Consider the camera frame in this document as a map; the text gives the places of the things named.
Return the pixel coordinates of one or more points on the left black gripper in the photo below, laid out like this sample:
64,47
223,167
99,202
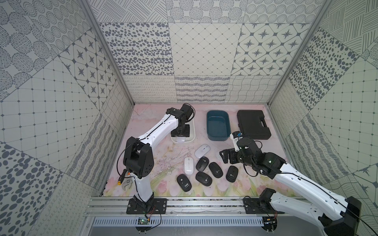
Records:
180,131

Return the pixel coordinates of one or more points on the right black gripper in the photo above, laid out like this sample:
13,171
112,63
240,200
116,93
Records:
232,152

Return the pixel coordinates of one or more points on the black mouse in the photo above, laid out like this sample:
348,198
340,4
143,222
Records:
202,164
184,182
204,179
232,174
215,170

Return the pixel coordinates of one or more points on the white mouse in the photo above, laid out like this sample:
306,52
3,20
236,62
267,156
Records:
188,166
180,139

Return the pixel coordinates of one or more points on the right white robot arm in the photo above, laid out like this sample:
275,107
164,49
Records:
331,212

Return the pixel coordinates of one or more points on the white storage box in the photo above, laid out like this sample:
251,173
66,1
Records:
190,129

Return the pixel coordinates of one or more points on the teal storage box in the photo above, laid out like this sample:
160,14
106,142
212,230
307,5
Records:
218,125

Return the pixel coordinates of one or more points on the white slim mouse angled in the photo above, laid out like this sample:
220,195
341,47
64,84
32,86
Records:
202,151

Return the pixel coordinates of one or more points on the black plastic tool case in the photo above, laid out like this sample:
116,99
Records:
252,124

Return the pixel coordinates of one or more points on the green circuit board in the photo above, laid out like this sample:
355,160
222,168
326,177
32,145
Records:
143,221

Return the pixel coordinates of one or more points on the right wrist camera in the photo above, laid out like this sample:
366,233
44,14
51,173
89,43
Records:
235,136

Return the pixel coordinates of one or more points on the orange handled tool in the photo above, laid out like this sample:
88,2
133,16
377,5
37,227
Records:
122,177

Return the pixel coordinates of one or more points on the white slotted cable duct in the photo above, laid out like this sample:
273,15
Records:
131,221

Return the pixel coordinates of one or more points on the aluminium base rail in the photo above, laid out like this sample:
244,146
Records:
181,206

